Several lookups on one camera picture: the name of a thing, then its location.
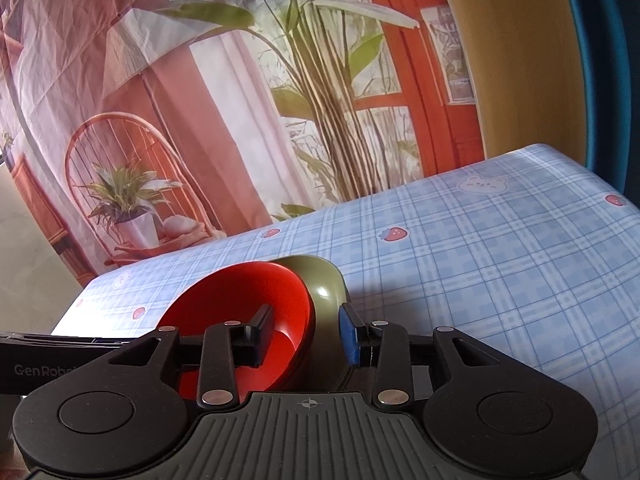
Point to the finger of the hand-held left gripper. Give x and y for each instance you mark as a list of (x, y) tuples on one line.
[(60, 339)]

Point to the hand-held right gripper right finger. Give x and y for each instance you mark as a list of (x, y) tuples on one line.
[(348, 337)]

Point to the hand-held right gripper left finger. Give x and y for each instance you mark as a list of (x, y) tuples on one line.
[(252, 345)]

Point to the green plate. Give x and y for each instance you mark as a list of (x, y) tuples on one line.
[(325, 310)]

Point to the red bowl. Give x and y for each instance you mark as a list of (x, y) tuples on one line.
[(225, 295)]

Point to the blue plaid tablecloth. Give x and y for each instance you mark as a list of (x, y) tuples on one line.
[(475, 270)]

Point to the printed backdrop cloth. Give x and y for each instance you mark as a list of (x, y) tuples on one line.
[(225, 110)]

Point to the yellow wooden panel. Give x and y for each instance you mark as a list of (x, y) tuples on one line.
[(515, 60)]

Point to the blue curtain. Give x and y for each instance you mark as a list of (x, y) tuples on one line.
[(610, 85)]

